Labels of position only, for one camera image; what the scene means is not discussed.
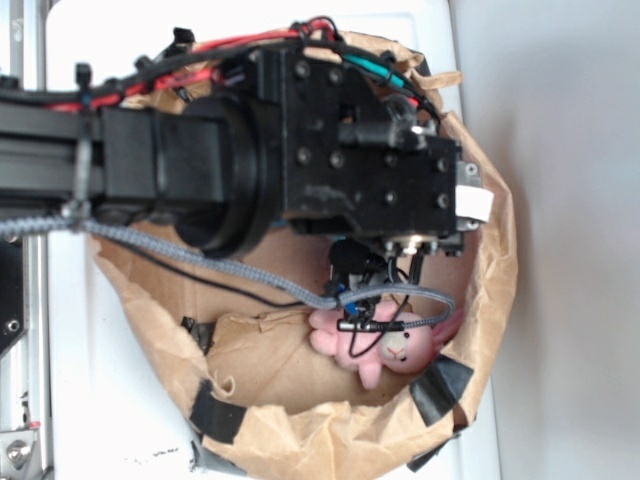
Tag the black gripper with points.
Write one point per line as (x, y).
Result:
(353, 150)

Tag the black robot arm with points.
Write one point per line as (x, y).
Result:
(177, 143)

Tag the pink plush toy animal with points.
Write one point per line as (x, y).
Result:
(399, 341)

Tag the brown paper bag bin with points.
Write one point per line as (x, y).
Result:
(228, 338)

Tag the metal frame rail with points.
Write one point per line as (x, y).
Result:
(26, 420)

